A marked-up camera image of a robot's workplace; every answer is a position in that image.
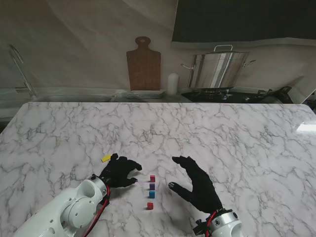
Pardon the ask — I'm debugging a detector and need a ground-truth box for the black frying pan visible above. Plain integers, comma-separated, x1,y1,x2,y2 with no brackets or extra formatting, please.
256,86,293,104

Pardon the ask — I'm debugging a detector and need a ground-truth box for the dark range hood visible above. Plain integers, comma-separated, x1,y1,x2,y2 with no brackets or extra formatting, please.
171,0,316,42

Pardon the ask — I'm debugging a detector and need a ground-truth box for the brown wooden cutting board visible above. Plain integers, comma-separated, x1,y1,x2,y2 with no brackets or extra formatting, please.
126,36,162,91

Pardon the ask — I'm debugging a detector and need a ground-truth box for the black gas stove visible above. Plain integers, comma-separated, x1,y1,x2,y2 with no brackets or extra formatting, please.
181,86,262,103

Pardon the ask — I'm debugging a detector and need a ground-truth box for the chrome kitchen faucet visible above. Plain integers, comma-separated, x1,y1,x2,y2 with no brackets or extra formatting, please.
8,44,38,99

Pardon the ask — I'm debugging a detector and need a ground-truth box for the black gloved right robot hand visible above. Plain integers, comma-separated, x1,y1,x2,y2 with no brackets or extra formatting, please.
167,156,223,213

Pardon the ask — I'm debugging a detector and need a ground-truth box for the white cylinder candle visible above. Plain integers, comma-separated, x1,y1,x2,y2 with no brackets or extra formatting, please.
167,73,180,95

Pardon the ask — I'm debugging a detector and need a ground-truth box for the large steel stock pot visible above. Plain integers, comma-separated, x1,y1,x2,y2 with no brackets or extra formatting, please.
181,44,257,89

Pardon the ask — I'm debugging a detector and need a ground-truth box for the stack of white plates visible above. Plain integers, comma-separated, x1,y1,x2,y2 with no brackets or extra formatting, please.
118,89,166,99

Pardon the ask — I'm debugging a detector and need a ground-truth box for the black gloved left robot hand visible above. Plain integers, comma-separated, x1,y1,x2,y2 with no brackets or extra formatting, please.
98,153,143,188

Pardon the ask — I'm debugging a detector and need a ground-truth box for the steel kitchen sink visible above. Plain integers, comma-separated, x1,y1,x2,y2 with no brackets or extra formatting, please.
34,95,117,102

